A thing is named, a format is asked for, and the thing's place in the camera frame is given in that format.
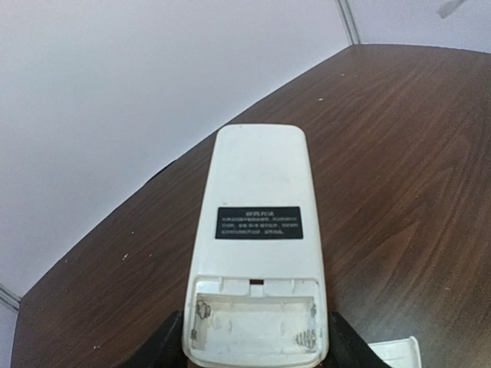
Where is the white battery cover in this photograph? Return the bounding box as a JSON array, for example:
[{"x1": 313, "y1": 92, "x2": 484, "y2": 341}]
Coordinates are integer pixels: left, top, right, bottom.
[{"x1": 368, "y1": 337, "x2": 423, "y2": 368}]

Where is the right aluminium frame post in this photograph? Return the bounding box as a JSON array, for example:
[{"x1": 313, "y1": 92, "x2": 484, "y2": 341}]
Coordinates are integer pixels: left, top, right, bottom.
[{"x1": 335, "y1": 0, "x2": 361, "y2": 44}]

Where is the aluminium frame post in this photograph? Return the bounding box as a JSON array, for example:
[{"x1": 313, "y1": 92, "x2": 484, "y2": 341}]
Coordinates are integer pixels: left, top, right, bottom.
[
  {"x1": 0, "y1": 284, "x2": 21, "y2": 312},
  {"x1": 335, "y1": 0, "x2": 361, "y2": 44}
]

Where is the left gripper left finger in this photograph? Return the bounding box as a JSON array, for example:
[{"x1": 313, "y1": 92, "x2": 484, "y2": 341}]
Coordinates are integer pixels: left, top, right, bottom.
[{"x1": 128, "y1": 310, "x2": 184, "y2": 368}]

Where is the left aluminium frame post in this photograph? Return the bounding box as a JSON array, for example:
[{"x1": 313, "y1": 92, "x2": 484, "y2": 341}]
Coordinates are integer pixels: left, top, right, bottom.
[{"x1": 0, "y1": 284, "x2": 21, "y2": 312}]

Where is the white remote control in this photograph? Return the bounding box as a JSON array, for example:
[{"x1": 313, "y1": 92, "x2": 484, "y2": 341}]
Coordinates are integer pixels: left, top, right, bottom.
[{"x1": 182, "y1": 123, "x2": 329, "y2": 367}]

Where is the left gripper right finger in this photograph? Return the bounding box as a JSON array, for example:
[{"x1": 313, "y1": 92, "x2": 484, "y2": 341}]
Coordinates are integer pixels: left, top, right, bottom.
[{"x1": 330, "y1": 311, "x2": 387, "y2": 368}]

